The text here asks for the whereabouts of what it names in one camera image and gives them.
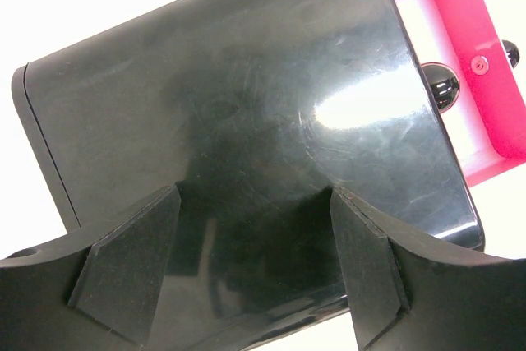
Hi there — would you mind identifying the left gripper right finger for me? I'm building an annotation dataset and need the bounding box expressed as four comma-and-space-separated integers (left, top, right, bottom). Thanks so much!
330, 189, 525, 350

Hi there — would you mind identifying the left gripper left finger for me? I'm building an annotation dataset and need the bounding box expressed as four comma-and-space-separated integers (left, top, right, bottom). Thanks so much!
1, 187, 181, 350

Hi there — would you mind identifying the pink middle drawer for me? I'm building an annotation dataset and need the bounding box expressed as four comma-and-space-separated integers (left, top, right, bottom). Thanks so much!
395, 0, 525, 187

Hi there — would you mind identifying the pink top drawer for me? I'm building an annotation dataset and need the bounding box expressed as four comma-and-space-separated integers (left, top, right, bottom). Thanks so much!
422, 62, 460, 113

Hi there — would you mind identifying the pink drawer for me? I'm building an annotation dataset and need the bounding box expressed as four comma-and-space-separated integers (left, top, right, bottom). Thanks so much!
422, 62, 460, 113
395, 0, 525, 187

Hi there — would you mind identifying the black drawer cabinet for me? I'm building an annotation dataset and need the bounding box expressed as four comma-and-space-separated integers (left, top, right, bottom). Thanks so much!
12, 0, 485, 350

